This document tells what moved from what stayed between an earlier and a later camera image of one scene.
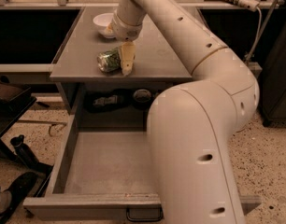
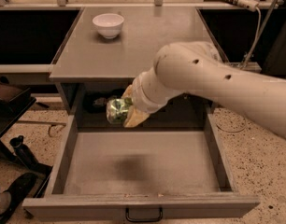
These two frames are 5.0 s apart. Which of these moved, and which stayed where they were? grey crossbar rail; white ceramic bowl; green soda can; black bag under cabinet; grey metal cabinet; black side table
Moved: green soda can
Stayed: white ceramic bowl; black bag under cabinet; grey crossbar rail; black side table; grey metal cabinet
